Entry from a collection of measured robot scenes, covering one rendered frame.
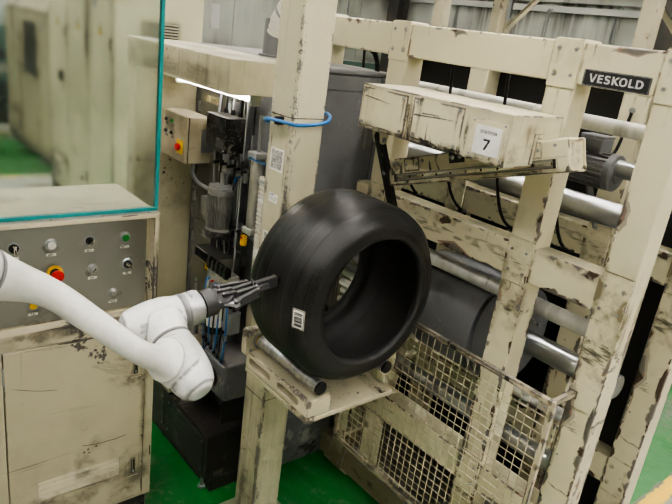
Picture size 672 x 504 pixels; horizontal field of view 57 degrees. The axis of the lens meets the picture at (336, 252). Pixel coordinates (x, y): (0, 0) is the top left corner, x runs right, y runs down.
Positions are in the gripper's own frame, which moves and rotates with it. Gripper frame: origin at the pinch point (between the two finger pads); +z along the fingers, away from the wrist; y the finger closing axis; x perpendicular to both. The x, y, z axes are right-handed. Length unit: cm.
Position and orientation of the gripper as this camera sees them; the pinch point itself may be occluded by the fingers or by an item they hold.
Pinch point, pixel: (266, 283)
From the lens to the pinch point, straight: 176.1
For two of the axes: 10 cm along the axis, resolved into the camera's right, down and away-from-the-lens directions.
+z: 7.8, -2.5, 5.7
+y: -6.2, -3.3, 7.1
